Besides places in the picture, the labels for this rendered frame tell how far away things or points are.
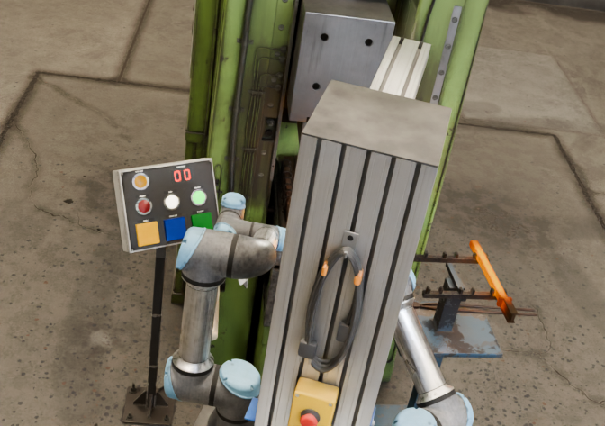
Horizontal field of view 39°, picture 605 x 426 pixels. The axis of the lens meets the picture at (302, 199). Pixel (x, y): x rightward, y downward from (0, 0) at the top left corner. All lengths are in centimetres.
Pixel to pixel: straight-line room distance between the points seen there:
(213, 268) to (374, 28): 107
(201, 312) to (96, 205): 266
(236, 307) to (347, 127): 217
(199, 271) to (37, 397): 172
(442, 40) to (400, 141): 156
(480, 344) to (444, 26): 118
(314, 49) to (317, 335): 134
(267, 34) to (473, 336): 136
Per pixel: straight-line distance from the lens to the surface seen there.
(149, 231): 296
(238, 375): 242
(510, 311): 305
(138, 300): 425
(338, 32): 286
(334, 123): 157
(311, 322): 170
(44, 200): 493
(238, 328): 372
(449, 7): 305
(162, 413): 371
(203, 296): 226
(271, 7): 297
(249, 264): 218
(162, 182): 297
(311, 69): 291
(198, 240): 219
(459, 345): 329
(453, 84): 318
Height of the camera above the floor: 274
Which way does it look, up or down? 32 degrees down
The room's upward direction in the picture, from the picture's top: 10 degrees clockwise
